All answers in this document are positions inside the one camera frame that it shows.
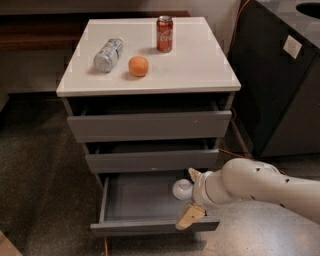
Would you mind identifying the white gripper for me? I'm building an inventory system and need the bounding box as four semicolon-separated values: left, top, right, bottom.
175;168;230;230

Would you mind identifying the grey bottom drawer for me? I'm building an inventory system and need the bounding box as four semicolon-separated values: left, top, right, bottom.
90;170;219;237

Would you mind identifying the grey drawer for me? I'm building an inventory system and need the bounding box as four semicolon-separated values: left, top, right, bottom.
90;170;219;237
85;139;218;173
65;98;231;143

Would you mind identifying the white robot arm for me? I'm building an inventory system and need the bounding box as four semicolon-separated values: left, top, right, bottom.
172;158;320;230

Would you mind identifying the grey middle drawer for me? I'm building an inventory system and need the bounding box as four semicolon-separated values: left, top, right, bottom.
85;139;218;173

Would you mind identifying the white top drawer cabinet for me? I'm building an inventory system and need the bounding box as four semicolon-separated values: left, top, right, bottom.
55;16;242;188

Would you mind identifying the grey top drawer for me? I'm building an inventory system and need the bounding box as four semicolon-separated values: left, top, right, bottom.
65;98;231;143

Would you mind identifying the orange fruit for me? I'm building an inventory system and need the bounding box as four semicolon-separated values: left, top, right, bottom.
128;56;149;77

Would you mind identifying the silver lying can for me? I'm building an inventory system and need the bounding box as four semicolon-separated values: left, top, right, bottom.
94;38;123;73

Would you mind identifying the dark grey cabinet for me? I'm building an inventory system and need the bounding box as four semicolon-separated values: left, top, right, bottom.
229;0;320;158

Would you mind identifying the red cola can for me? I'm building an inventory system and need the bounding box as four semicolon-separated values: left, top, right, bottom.
156;16;173;52

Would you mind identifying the white label sticker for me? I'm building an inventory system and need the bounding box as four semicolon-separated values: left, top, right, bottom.
283;36;302;59

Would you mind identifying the dark wooden bench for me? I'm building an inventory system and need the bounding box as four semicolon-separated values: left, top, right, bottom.
0;10;190;52

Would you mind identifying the orange power cable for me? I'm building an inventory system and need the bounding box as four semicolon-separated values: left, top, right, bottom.
218;0;288;176

